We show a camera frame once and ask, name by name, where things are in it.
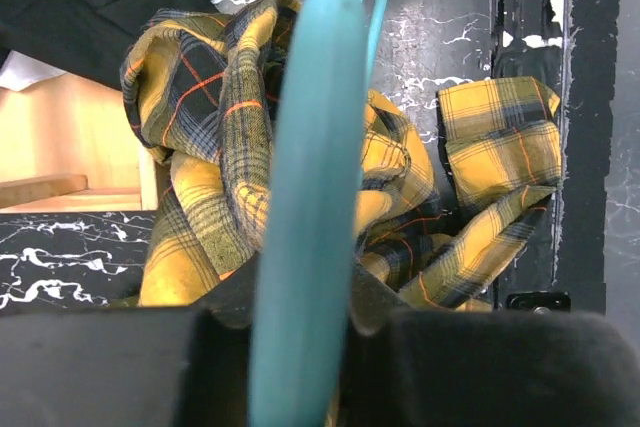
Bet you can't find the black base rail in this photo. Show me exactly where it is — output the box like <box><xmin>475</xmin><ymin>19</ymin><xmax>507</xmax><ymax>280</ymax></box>
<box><xmin>491</xmin><ymin>0</ymin><xmax>620</xmax><ymax>313</ymax></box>

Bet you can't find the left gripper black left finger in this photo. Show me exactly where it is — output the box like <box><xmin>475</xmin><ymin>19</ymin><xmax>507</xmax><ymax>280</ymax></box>
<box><xmin>1</xmin><ymin>258</ymin><xmax>257</xmax><ymax>426</ymax></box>

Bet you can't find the wooden clothes rack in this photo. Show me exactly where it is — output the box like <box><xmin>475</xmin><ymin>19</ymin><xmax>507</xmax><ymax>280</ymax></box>
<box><xmin>1</xmin><ymin>74</ymin><xmax>166</xmax><ymax>213</ymax></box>

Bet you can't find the yellow plaid shirt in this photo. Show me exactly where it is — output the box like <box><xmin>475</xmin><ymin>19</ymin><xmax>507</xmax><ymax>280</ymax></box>
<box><xmin>120</xmin><ymin>0</ymin><xmax>562</xmax><ymax>310</ymax></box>

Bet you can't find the teal plastic hanger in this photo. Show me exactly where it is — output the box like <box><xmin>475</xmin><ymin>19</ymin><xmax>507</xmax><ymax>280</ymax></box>
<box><xmin>248</xmin><ymin>0</ymin><xmax>388</xmax><ymax>426</ymax></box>

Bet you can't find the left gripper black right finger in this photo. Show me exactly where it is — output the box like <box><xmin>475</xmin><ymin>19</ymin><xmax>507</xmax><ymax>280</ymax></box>
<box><xmin>339</xmin><ymin>268</ymin><xmax>639</xmax><ymax>426</ymax></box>

